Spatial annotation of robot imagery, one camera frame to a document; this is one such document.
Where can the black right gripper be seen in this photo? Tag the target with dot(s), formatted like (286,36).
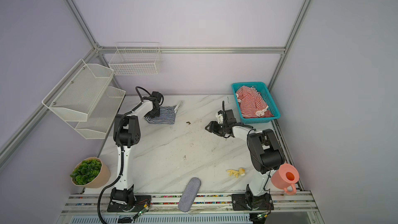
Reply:
(211,127)

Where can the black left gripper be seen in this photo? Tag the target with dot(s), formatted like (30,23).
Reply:
(156,114)

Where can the blue white striped tank top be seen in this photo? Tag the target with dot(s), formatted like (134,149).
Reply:
(167,115)

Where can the red white striped tank top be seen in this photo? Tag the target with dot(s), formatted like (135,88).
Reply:
(252,104)

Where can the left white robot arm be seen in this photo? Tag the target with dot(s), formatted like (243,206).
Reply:
(127,134)

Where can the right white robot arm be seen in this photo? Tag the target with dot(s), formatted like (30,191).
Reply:
(264,150)

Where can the teal plastic basket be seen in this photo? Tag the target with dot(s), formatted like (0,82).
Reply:
(263,90)

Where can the yellow toy giraffe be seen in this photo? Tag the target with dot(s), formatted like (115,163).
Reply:
(236,173)

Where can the grey fabric pouch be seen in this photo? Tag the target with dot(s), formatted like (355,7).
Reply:
(190,193)

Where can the green potted plant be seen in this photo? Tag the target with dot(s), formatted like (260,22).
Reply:
(90,173)

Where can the pink watering can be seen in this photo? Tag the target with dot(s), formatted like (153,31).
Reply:
(285,178)

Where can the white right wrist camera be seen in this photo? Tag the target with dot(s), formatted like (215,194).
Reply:
(225,117)

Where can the white wire wall basket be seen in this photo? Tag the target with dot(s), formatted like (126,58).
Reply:
(136,58)

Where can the white mesh wall shelf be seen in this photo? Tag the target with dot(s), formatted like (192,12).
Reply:
(85,100)

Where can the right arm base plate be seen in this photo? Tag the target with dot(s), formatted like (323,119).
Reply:
(247,202)

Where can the horizontal aluminium frame bar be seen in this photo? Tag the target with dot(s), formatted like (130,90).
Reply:
(201,50)

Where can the aluminium frame corner post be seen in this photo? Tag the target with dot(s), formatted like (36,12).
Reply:
(96,48)

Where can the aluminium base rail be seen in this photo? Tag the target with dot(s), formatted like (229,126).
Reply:
(211,202)

